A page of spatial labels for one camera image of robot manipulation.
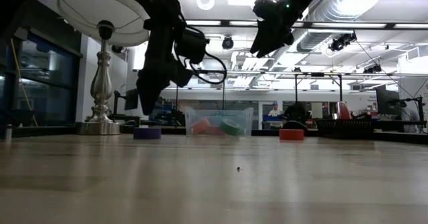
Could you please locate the black metal rack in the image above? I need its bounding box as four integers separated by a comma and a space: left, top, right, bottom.
294, 72, 344, 121
175, 69, 226, 118

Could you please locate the black monitor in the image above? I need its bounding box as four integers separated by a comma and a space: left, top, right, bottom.
375, 84, 401, 116
124, 87, 140, 111

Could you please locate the purple tape roll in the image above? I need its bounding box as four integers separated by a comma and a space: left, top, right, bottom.
132, 126, 163, 140

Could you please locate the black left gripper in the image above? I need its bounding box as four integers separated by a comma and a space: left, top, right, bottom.
136, 16, 194, 116

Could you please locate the black left wrist camera cable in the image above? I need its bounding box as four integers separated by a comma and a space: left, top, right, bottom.
187, 48, 228, 86

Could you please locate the green tape roll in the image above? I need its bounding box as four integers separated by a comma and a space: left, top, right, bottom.
219, 118, 247, 137

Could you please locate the red tape roll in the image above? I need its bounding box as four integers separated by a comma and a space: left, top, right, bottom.
278, 128, 306, 142

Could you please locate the white ring light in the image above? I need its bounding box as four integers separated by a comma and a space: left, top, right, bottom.
196, 0, 215, 11

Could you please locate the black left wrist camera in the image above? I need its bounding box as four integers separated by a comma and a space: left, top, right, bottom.
173, 27, 211, 65

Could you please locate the black ceiling spotlight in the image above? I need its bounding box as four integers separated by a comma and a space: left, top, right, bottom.
328, 32, 358, 53

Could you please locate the clear plastic bin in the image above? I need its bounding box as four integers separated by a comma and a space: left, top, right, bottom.
184, 106, 255, 138

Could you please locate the silver ventilation duct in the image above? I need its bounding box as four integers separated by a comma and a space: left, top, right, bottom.
296, 0, 379, 53

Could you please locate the person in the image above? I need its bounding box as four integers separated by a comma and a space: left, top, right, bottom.
267, 101, 284, 130

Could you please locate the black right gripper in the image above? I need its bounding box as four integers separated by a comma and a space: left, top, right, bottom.
249, 0, 296, 58

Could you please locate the black ceiling camera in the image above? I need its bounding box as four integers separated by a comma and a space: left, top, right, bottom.
221, 35, 235, 50

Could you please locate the orange tape roll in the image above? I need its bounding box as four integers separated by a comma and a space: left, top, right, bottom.
191, 116, 211, 136

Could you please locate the silver table lamp white shade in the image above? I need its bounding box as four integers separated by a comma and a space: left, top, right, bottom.
56, 0, 151, 135

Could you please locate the black mesh basket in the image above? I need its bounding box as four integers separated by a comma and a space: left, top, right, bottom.
315, 118, 376, 139

